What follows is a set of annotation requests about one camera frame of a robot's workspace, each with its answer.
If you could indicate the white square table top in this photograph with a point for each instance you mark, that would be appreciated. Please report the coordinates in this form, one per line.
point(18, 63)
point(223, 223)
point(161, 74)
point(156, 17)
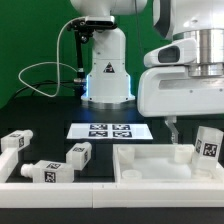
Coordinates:
point(145, 163)

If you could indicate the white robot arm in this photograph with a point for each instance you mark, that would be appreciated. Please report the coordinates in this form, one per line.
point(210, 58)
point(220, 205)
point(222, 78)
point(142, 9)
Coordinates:
point(195, 27)

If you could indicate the black camera on stand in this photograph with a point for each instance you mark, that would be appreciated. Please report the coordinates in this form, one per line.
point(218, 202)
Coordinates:
point(83, 28)

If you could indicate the white marker sheet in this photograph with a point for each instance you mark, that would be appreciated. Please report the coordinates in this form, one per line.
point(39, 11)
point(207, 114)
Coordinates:
point(109, 131)

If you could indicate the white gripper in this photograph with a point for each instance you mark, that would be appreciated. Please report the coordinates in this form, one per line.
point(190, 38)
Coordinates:
point(170, 91)

